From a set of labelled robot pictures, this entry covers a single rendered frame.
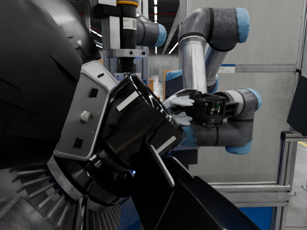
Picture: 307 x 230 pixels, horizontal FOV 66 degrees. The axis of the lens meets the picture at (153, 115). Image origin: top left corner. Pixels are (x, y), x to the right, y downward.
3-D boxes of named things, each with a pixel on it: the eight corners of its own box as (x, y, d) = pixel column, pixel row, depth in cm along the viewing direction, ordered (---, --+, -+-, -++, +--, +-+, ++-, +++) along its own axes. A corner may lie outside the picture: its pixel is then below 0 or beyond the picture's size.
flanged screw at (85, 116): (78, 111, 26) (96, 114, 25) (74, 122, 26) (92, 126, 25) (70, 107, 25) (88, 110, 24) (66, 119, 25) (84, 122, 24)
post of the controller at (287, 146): (280, 185, 85) (286, 133, 81) (275, 182, 88) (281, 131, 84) (288, 185, 85) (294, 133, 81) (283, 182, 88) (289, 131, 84)
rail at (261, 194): (37, 211, 83) (34, 190, 81) (41, 205, 87) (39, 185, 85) (288, 206, 86) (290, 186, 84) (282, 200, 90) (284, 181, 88)
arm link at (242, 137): (210, 147, 76) (212, 114, 74) (245, 147, 77) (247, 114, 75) (218, 156, 69) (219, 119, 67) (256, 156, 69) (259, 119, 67)
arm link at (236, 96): (221, 87, 68) (218, 114, 70) (212, 88, 65) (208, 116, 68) (245, 92, 63) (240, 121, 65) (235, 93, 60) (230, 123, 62)
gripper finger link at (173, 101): (175, 100, 47) (204, 98, 53) (156, 94, 52) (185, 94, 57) (173, 115, 48) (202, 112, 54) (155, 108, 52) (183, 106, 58)
